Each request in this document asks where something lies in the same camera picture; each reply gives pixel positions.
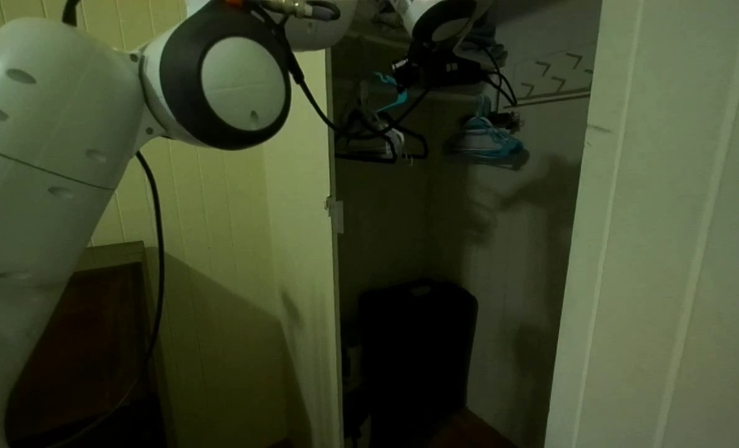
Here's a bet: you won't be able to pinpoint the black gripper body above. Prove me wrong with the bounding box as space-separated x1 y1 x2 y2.
400 32 505 95

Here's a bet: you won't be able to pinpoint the blue plastic hanger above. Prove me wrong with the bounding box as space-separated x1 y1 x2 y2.
453 96 525 159
366 70 425 117
443 110 529 172

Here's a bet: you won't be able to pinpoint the black hanger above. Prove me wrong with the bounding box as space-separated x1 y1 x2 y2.
377 121 431 162

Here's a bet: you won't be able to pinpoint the dark hanging garment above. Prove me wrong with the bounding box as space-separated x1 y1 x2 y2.
334 103 408 167

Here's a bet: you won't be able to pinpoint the small metal door latch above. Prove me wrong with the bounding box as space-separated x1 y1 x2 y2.
323 193 347 237

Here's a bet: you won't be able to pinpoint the cream panelled closet door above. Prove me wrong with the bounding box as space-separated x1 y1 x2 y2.
0 0 345 448

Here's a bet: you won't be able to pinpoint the black bin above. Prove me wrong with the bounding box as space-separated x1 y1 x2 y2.
356 279 479 448

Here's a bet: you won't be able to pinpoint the dark wooden table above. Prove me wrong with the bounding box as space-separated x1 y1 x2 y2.
3 239 171 448

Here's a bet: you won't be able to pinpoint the white closet door frame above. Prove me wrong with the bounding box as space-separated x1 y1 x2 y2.
543 0 739 448

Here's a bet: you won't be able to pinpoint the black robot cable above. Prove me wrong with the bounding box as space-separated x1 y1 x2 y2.
51 0 520 448

